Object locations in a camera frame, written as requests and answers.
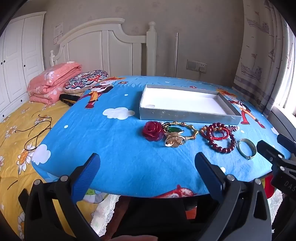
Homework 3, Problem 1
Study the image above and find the yellow floral bedsheet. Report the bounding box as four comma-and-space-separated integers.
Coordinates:
0, 100, 121, 239

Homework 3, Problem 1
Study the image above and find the white lace bed skirt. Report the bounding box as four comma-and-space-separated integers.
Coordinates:
90, 193, 121, 234

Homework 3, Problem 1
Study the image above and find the red rose brooch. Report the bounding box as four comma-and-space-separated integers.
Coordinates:
142, 121, 164, 141

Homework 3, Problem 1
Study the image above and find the engraved metal bangle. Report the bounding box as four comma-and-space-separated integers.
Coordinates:
236, 138, 257, 160

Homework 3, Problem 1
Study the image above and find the blue cartoon tablecloth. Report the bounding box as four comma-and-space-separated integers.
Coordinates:
31, 75, 290, 200

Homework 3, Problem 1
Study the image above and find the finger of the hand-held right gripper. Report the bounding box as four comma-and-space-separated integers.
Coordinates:
277, 134, 296, 160
256, 140, 292, 171

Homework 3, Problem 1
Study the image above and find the red bead bracelet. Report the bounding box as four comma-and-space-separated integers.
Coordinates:
203, 123, 236, 154

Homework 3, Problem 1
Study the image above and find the grey shallow box tray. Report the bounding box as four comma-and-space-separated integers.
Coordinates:
139, 85, 243, 126

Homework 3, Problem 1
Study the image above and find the gold bamboo bracelet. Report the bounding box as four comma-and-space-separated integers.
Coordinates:
162, 121, 199, 141

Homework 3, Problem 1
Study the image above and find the white bed headboard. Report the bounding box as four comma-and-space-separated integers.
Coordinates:
50, 18, 158, 77

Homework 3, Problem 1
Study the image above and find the white wardrobe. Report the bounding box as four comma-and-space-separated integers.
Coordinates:
0, 11, 47, 121

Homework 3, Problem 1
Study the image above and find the gold scarf ring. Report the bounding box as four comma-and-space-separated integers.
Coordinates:
164, 131, 186, 148

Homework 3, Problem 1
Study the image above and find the wall light switch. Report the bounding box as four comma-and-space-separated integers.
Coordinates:
186, 60, 199, 71

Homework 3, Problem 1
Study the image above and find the metal pole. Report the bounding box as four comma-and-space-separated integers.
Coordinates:
174, 32, 179, 77

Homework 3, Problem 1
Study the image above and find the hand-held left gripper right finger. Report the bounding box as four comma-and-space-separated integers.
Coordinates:
194, 152, 272, 241

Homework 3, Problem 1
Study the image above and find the grey window sill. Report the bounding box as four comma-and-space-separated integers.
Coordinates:
266, 104, 296, 144

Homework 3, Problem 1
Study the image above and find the patterned round cushion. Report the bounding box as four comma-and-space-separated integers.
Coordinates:
63, 70, 109, 94

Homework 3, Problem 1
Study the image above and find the ship print curtain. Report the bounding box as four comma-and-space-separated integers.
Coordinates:
232, 0, 296, 116

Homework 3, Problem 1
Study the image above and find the paper wall notice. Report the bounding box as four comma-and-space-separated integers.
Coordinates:
53, 22, 64, 44

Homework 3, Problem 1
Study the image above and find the black yellow strap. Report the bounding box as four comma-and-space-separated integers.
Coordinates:
59, 93, 80, 106

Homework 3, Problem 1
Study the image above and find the black cord necklace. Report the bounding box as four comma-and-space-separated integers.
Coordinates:
15, 113, 52, 151

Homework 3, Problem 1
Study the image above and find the red braided string bracelet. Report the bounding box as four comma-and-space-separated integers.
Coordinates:
200, 125, 232, 141

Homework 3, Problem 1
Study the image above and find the pink folded quilt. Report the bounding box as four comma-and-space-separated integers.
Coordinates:
27, 61, 82, 103

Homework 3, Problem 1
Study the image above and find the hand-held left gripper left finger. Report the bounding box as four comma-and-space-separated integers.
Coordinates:
18, 153, 102, 241

